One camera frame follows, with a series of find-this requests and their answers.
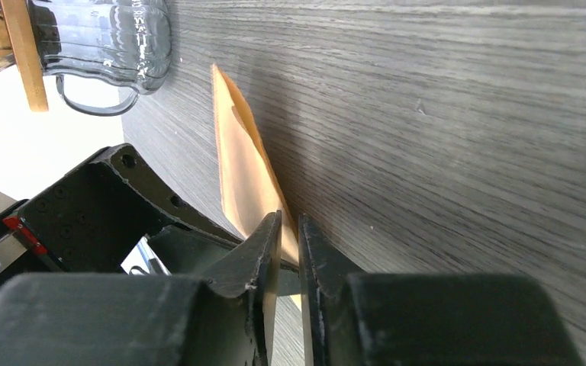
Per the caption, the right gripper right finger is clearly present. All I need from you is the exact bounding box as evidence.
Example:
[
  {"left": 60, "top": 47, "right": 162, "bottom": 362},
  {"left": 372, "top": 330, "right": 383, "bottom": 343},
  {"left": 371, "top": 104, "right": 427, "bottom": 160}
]
[{"left": 298, "top": 214, "right": 582, "bottom": 365}]

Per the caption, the large wooden ring holder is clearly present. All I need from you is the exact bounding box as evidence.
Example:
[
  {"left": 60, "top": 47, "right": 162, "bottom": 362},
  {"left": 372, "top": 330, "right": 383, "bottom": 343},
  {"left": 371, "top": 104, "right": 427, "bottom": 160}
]
[{"left": 0, "top": 1, "right": 49, "bottom": 112}]

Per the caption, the brown paper filter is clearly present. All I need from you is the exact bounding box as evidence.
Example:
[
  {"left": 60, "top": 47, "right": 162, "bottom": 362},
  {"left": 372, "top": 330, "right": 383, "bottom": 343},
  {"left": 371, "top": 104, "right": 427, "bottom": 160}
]
[{"left": 210, "top": 63, "right": 303, "bottom": 312}]

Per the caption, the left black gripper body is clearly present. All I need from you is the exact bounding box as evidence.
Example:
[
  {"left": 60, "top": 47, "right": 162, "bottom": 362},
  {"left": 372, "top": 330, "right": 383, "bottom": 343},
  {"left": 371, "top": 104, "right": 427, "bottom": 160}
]
[{"left": 0, "top": 143, "right": 301, "bottom": 324}]

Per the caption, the glass carafe server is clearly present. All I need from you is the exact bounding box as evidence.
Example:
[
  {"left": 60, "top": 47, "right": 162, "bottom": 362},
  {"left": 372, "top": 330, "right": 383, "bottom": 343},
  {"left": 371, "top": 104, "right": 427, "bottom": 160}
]
[{"left": 27, "top": 0, "right": 172, "bottom": 117}]

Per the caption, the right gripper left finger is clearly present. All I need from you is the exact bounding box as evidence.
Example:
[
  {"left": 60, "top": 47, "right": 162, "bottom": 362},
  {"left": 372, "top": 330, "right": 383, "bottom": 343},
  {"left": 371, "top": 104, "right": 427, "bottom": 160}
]
[{"left": 0, "top": 212, "right": 282, "bottom": 365}]

